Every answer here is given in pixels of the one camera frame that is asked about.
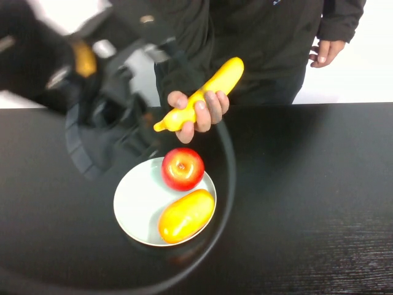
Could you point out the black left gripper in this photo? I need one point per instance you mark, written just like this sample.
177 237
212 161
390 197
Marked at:
122 92

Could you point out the yellow banana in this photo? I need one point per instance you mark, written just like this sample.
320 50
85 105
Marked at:
221 80

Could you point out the person's left forearm dark sleeve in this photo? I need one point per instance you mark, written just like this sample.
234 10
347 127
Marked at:
340 18

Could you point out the person's right forearm dark sleeve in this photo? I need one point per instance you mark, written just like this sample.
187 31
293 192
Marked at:
190 64

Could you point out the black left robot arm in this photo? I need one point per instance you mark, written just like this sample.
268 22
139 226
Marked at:
33 55

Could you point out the person's dark jacket torso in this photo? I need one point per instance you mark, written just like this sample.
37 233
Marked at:
264 30

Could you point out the person's right hand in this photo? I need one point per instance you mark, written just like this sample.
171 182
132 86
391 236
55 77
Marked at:
204 116

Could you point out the person's left hand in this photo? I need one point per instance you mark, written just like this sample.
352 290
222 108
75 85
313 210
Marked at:
327 52

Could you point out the white round plate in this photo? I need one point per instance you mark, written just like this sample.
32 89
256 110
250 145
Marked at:
138 199

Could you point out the red apple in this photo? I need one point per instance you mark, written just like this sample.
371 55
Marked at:
182 169

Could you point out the orange yellow mango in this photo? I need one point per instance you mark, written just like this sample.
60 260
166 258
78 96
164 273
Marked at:
185 216

